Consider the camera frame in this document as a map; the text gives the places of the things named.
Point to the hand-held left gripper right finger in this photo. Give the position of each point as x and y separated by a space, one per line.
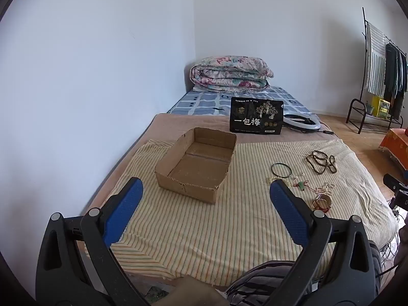
287 210

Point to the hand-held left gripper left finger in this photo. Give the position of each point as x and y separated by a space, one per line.
127 204

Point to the cardboard box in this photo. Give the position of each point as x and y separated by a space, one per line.
197 165

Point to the orange box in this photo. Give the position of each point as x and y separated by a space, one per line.
395 146

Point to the black bangle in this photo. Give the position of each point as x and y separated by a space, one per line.
273 167

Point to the yellow striped cloth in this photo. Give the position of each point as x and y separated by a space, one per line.
239 223

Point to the black and white striped garment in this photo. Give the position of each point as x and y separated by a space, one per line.
264 280

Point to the yellow-green box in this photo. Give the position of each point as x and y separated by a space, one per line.
381 106

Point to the black metal clothes rack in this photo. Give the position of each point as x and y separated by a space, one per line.
353 108

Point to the pink-brown blanket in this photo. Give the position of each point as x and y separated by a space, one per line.
178 124

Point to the black snack bag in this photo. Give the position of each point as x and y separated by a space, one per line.
255 114

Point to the dark hanging clothes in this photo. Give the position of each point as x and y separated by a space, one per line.
393 79

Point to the beige cloth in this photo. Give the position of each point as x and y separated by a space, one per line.
197 293

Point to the blue checked bed sheet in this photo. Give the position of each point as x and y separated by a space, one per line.
204 102

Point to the striped hanging towel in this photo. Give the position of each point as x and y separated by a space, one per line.
375 57

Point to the folded floral quilt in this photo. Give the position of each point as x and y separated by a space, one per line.
229 73

